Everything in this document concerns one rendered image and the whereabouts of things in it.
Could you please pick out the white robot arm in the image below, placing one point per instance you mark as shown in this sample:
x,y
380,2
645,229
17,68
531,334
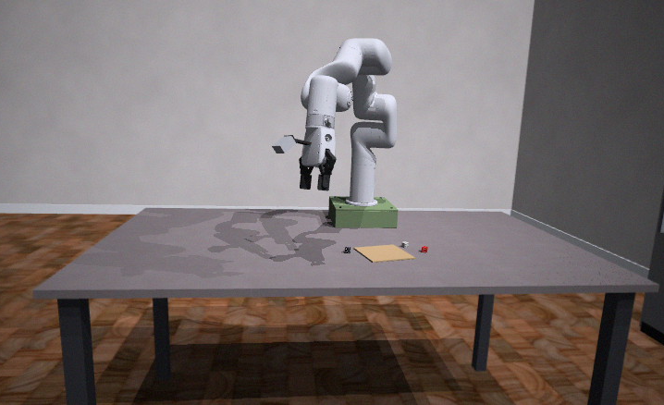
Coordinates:
x,y
356,62

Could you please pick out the tan flat mat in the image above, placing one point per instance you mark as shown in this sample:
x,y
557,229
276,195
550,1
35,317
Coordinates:
x,y
383,253

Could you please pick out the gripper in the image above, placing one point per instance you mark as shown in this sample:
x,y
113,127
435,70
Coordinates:
x,y
323,145

